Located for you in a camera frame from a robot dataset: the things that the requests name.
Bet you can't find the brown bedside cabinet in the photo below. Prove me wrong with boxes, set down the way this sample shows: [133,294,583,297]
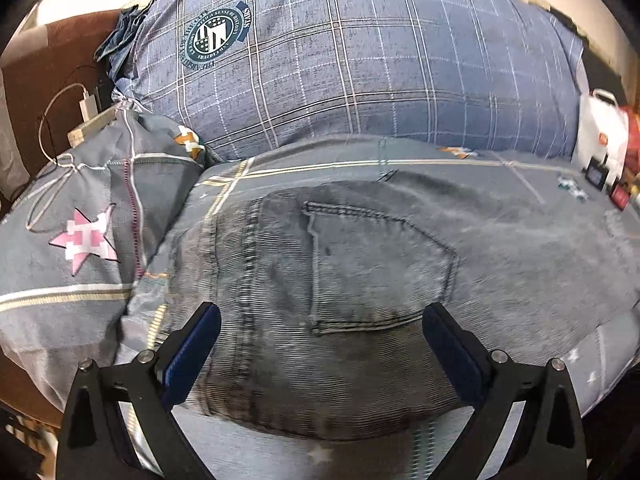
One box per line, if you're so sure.
[0,10,126,201]

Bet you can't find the grey star print bed sheet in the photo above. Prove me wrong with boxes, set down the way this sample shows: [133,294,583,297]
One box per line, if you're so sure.
[115,135,640,480]

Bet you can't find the grey denim pants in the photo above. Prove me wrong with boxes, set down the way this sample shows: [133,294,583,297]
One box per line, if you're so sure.
[170,167,640,443]

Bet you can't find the white charger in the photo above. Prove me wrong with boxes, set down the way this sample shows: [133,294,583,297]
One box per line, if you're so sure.
[79,91,103,123]

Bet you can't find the blue plaid pillow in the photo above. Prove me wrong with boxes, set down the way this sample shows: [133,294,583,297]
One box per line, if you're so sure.
[107,0,586,163]

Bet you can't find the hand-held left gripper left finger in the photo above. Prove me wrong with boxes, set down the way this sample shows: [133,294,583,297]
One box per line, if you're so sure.
[59,302,223,480]

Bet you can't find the white shopping bag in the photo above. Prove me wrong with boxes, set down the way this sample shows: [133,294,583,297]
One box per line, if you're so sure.
[570,89,632,181]

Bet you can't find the small black device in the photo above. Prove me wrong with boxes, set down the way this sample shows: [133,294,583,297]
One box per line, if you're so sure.
[585,156,608,191]

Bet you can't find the red packet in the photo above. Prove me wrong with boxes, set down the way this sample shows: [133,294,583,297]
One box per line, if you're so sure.
[620,105,640,161]

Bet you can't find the beige power strip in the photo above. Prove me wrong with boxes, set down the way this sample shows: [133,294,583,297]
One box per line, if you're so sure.
[67,110,121,143]

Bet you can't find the grey star print pillow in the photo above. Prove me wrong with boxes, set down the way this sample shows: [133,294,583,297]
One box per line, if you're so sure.
[0,107,208,406]

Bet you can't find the black cable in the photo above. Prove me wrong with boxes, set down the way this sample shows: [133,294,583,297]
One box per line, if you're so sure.
[37,62,108,161]

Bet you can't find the dark blue cloth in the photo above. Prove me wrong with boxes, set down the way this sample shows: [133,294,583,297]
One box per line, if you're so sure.
[95,0,166,78]

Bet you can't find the white cable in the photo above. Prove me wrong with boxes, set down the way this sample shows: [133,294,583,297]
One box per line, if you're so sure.
[27,82,118,233]

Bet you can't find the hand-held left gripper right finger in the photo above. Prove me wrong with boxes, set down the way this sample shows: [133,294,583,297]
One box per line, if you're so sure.
[421,302,587,480]

